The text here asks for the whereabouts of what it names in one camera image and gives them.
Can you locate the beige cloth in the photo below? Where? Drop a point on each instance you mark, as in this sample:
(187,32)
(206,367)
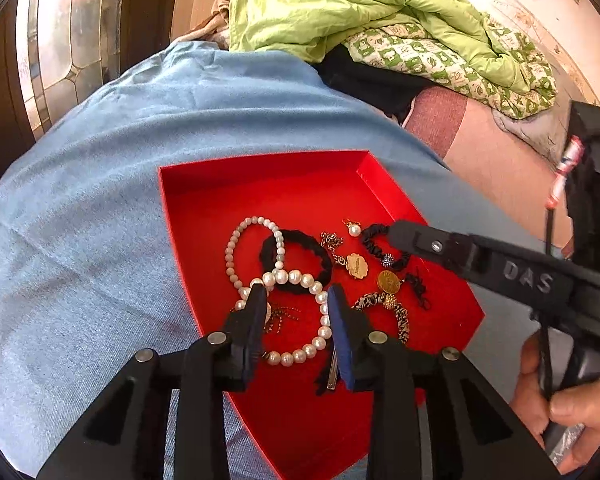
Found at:
(205,25)

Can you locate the black scrunchie with beaded ball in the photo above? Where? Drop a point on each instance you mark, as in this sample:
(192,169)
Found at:
(372,247)

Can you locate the pearl earring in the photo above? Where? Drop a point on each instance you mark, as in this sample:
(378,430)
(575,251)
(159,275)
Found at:
(353,230)

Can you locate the metal hair clip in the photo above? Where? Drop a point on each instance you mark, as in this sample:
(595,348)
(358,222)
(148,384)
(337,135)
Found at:
(332,375)

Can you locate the red box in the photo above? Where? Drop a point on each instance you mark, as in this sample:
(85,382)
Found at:
(280,195)

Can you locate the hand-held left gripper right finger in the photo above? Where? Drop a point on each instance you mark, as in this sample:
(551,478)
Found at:
(337,340)

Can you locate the gold round pendant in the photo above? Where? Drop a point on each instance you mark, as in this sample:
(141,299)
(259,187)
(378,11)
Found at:
(388,281)

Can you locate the dark wooden window frame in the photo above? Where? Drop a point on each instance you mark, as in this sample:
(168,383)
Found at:
(150,0)

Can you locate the stained glass window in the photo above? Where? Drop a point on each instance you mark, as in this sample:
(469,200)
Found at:
(70,35)

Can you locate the person's right hand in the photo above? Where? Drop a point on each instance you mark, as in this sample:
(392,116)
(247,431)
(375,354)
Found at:
(580,410)

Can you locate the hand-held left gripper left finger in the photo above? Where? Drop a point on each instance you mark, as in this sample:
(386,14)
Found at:
(257,330)

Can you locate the plain black scrunchie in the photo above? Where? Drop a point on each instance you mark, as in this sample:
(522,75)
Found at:
(300,235)

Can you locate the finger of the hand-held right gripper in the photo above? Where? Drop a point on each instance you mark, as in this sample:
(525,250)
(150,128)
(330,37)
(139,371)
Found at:
(430,245)

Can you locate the black cloth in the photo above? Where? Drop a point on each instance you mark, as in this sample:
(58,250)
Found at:
(370,85)

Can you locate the spider brooch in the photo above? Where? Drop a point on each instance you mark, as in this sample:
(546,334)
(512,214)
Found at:
(280,317)

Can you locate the green quilt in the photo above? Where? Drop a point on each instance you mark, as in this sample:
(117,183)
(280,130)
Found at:
(330,5)

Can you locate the blue blanket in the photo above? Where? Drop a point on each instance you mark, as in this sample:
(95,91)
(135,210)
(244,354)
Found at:
(105,185)

